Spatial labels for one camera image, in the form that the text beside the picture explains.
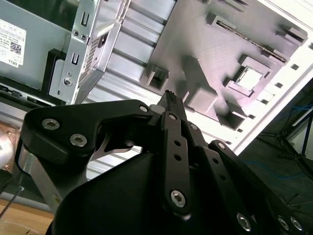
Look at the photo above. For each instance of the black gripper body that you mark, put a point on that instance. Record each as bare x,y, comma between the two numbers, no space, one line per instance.
110,208

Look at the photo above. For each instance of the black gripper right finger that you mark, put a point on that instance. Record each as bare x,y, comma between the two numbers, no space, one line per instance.
220,176

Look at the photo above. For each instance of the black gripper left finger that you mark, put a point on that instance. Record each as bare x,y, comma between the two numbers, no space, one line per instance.
73,122

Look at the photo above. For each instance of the silver CPU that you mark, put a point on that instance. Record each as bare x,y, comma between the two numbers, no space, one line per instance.
249,78

